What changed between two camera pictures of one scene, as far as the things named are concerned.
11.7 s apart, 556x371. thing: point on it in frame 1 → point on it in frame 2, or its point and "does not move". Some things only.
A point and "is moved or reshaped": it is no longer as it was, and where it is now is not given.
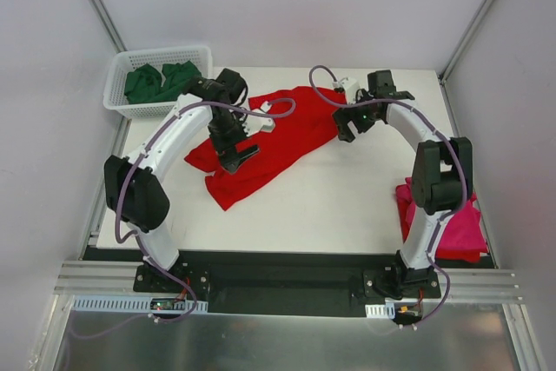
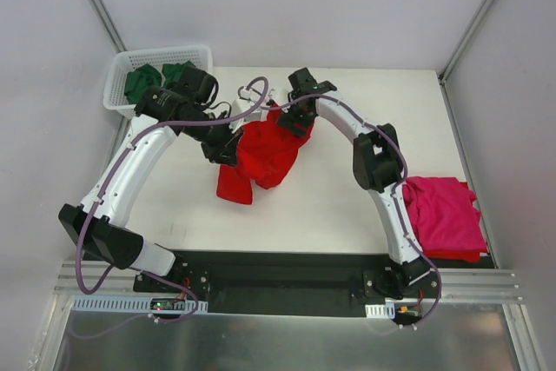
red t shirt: (313, 122) is moved or reshaped
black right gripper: (344, 129) → (294, 123)
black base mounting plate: (281, 282) does not move
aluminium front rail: (119, 276) does not move
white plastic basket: (114, 96) does not move
